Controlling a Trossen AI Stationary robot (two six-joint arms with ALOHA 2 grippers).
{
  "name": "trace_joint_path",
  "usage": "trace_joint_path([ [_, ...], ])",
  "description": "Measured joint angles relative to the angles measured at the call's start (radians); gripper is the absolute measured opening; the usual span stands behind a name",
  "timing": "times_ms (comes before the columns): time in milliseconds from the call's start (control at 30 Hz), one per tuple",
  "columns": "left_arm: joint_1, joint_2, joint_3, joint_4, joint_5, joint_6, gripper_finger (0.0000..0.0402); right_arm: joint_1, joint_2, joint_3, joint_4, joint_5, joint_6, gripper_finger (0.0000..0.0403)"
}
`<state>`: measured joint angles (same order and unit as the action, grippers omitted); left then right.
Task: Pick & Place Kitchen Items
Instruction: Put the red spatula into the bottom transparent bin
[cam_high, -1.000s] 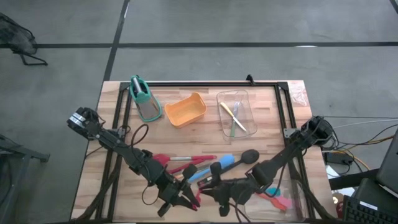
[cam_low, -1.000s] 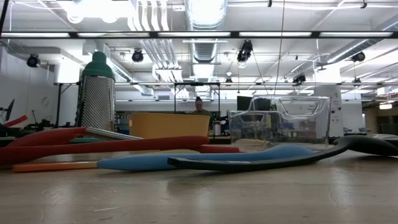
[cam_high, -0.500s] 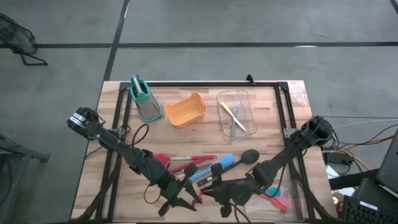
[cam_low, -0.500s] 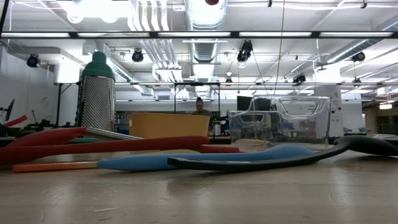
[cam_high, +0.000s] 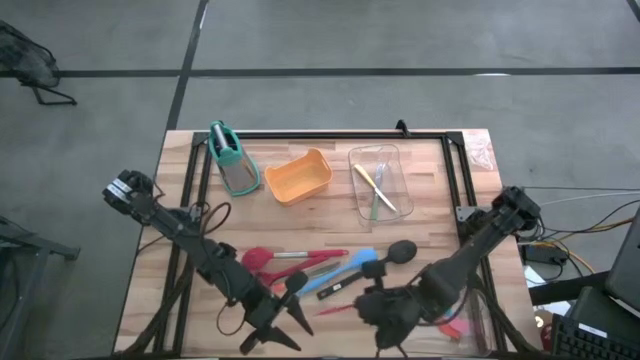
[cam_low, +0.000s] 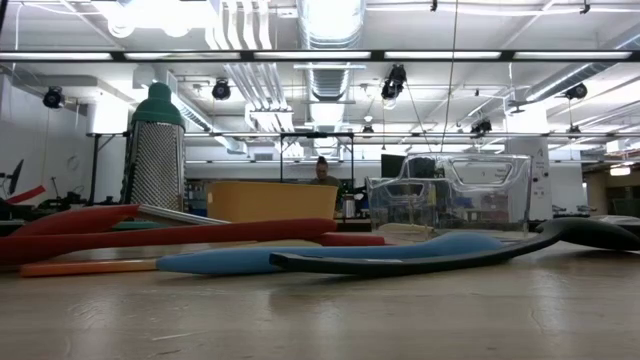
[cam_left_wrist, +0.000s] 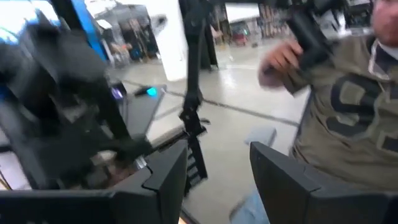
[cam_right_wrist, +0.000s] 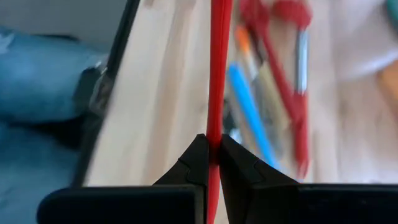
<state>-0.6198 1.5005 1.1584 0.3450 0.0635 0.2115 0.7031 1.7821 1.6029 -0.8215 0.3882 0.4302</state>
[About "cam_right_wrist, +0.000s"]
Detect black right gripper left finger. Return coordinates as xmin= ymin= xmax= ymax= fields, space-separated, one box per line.
xmin=36 ymin=134 xmax=210 ymax=224

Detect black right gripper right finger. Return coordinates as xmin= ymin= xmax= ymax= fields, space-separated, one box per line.
xmin=220 ymin=134 xmax=398 ymax=224

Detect red handled steel tongs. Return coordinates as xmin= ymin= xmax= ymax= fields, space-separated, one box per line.
xmin=238 ymin=0 xmax=313 ymax=180

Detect blue silicone spoon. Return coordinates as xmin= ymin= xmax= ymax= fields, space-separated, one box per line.
xmin=226 ymin=62 xmax=280 ymax=171

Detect red slotted spoon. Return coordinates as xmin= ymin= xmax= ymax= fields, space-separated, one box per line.
xmin=205 ymin=0 xmax=234 ymax=224

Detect orange plastic bin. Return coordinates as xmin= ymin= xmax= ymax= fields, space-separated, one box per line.
xmin=376 ymin=63 xmax=398 ymax=122

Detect person's leg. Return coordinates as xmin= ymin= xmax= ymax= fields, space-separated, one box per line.
xmin=0 ymin=26 xmax=108 ymax=224

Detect black aluminium frame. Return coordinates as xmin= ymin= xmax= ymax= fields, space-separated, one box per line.
xmin=70 ymin=0 xmax=141 ymax=187

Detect teal handled metal grater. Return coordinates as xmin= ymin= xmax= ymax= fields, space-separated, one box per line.
xmin=385 ymin=0 xmax=398 ymax=24

